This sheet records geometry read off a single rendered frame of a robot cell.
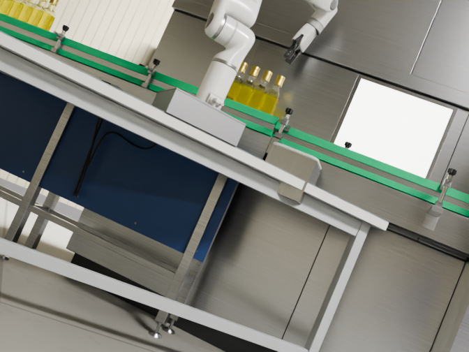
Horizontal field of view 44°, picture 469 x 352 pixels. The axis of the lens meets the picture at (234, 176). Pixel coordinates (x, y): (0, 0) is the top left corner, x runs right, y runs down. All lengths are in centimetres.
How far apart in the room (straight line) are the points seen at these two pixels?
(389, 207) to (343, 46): 79
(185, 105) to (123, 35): 306
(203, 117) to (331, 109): 83
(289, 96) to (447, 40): 71
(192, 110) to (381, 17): 116
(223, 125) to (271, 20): 97
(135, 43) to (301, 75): 249
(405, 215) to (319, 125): 55
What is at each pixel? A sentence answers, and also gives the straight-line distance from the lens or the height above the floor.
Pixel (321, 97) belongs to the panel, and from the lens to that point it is 256.
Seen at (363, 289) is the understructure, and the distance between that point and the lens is 247.
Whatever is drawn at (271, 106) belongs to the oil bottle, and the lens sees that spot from 242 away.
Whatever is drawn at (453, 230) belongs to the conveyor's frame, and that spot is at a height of 82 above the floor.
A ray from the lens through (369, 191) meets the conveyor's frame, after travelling 228.
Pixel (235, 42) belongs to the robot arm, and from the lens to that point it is 198.
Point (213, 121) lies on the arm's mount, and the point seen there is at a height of 79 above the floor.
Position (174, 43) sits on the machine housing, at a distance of 281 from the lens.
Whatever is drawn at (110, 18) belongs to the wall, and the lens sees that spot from 487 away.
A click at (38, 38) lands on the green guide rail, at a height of 92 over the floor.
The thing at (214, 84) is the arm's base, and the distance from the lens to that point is 194.
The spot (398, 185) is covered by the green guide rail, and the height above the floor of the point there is 90.
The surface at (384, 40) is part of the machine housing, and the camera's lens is 267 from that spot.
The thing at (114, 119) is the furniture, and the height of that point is 66.
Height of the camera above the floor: 52
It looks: 4 degrees up
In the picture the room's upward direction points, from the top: 24 degrees clockwise
